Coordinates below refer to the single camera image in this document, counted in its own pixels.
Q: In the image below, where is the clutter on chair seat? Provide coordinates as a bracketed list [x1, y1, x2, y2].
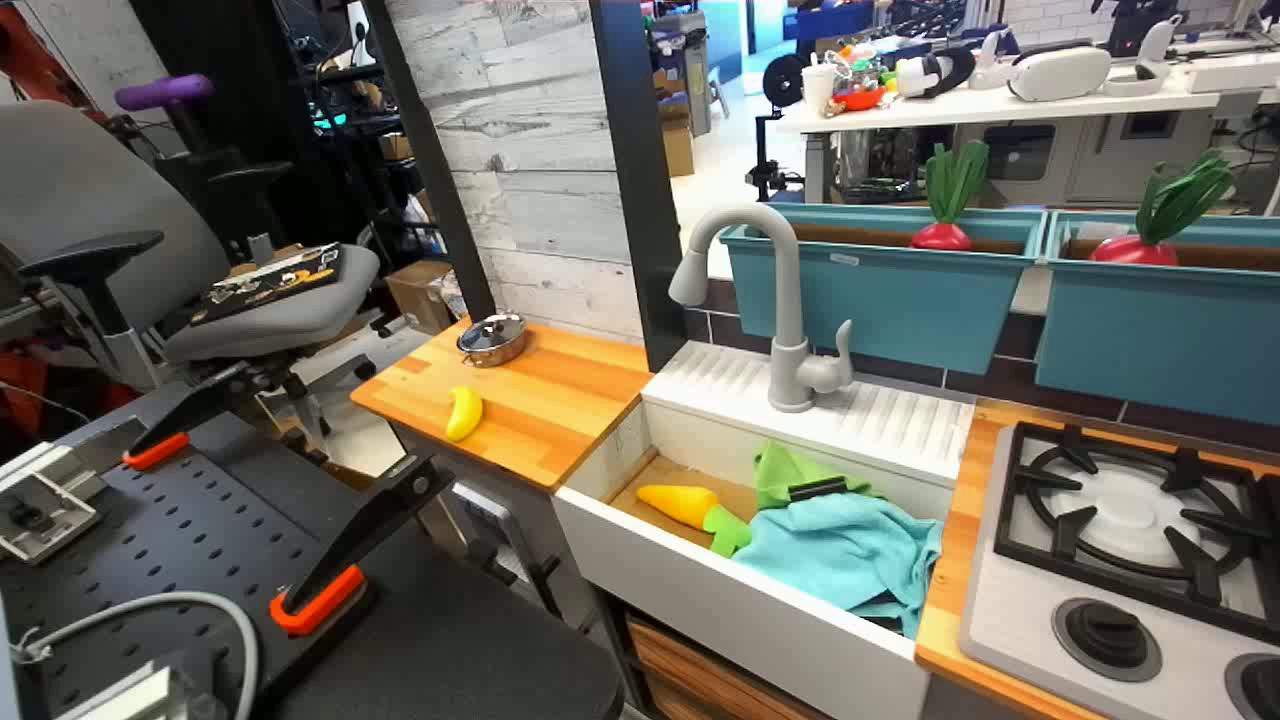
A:
[192, 242, 346, 328]

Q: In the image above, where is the white table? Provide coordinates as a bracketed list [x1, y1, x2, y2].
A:
[775, 84, 1280, 206]

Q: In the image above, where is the white rounded device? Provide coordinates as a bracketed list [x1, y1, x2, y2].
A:
[1005, 44, 1114, 108]

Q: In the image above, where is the grey toy faucet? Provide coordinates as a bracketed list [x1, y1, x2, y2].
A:
[664, 199, 861, 415]

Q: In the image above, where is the purple cylinder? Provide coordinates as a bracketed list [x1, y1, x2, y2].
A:
[110, 72, 217, 114]

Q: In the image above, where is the red radish toy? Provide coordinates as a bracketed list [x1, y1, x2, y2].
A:
[909, 136, 991, 255]
[1089, 150, 1238, 270]

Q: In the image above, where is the teal cloth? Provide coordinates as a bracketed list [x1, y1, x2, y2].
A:
[733, 494, 943, 640]

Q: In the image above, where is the grey cable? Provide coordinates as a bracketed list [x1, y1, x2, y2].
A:
[11, 587, 262, 720]

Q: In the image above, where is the small silver metal pot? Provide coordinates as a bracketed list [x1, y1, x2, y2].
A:
[451, 313, 533, 373]

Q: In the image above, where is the yellow banana toy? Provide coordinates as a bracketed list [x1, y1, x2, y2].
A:
[442, 385, 488, 449]

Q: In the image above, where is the cardboard box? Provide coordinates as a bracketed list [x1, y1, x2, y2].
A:
[378, 255, 464, 337]

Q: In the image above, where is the marble pattern backdrop panel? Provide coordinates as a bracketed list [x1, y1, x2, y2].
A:
[385, 0, 648, 350]

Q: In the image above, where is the black frame post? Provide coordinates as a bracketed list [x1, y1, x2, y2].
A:
[587, 0, 690, 376]
[357, 0, 501, 326]

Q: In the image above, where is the teal planter box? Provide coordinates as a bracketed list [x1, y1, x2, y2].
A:
[1031, 209, 1280, 431]
[719, 197, 1050, 380]

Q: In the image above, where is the grey office chair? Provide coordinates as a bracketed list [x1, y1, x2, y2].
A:
[0, 102, 385, 404]

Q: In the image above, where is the yellow carrot toy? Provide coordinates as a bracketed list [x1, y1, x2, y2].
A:
[633, 481, 755, 559]

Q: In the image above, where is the grey toy stove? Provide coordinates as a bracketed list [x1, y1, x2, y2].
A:
[956, 415, 1280, 720]

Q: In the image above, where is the grey metal bracket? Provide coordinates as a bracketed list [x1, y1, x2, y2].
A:
[0, 435, 104, 570]

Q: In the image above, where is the black clamp orange handle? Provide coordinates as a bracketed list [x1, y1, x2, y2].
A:
[117, 359, 271, 476]
[262, 453, 457, 640]

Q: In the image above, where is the white toy sink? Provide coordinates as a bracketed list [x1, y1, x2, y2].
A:
[553, 337, 978, 720]

